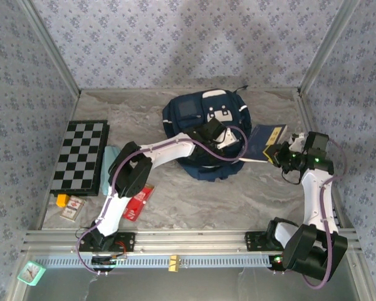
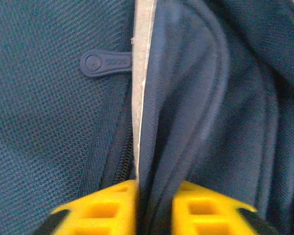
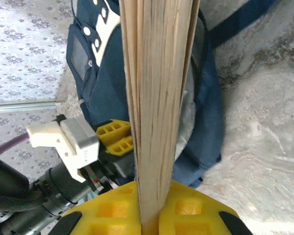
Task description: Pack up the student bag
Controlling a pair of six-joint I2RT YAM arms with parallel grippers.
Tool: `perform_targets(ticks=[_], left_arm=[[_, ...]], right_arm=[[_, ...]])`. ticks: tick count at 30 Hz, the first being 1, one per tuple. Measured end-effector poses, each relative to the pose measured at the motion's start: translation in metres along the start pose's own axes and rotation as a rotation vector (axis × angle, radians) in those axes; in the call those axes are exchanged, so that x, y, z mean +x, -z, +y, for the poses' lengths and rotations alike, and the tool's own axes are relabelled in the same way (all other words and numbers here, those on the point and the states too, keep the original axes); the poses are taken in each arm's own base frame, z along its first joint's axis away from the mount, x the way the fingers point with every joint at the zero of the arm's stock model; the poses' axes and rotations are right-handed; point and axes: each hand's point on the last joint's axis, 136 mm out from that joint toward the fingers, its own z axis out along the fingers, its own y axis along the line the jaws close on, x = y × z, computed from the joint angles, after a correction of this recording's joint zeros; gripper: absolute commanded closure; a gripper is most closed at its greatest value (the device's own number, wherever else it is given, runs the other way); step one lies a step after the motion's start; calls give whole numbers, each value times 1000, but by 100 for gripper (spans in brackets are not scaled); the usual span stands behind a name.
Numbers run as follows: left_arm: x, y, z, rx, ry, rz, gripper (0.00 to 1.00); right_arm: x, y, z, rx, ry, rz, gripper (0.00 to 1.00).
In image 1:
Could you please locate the playing card box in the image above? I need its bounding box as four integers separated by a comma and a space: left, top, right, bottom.
60, 196, 86, 223

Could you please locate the black grey chessboard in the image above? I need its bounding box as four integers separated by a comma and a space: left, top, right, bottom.
49, 120, 110, 198

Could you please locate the light blue cloth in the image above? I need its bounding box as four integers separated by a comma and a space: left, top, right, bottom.
99, 145, 122, 197

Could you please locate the thin black cable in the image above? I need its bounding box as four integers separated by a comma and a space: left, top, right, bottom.
281, 169, 303, 186

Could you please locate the mint green alarm clock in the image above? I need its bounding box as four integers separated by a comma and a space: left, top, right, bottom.
17, 260, 47, 287

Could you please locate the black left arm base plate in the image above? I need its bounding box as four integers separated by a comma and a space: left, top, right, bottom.
78, 232, 136, 251

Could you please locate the aluminium frame post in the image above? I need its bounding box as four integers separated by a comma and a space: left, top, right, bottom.
20, 0, 82, 95
297, 0, 361, 95

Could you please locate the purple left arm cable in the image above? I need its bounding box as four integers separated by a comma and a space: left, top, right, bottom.
76, 126, 249, 277

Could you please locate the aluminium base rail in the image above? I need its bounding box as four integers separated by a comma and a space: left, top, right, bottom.
21, 228, 361, 254

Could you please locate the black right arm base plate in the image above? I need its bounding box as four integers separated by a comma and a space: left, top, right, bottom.
244, 231, 301, 251

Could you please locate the navy blue backpack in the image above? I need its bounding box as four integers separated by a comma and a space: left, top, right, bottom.
161, 86, 253, 182

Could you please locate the grey slotted cable duct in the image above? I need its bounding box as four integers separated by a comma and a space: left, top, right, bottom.
34, 254, 289, 270

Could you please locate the red snack packet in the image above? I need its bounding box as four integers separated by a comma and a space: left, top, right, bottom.
122, 184, 156, 222

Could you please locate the grey metal panel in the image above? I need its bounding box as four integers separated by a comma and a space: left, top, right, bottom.
21, 266, 375, 301

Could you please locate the dark blue paperback book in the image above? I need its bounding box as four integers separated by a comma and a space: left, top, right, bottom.
239, 124, 288, 164

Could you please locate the small circuit board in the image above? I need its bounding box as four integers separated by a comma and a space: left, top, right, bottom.
269, 254, 291, 270
92, 253, 128, 267

